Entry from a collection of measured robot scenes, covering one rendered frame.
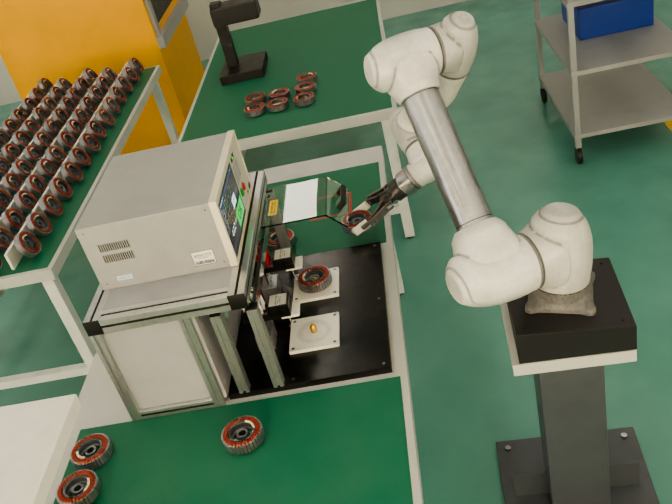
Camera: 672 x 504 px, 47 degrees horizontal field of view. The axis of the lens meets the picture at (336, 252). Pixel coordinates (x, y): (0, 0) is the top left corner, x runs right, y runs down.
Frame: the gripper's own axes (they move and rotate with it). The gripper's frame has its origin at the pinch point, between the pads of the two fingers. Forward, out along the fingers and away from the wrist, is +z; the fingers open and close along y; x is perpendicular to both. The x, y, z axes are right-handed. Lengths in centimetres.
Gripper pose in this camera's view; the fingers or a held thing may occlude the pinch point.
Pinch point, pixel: (357, 220)
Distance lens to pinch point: 273.1
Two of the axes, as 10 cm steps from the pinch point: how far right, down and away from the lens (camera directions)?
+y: 0.0, -5.5, 8.3
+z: -7.3, 5.7, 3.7
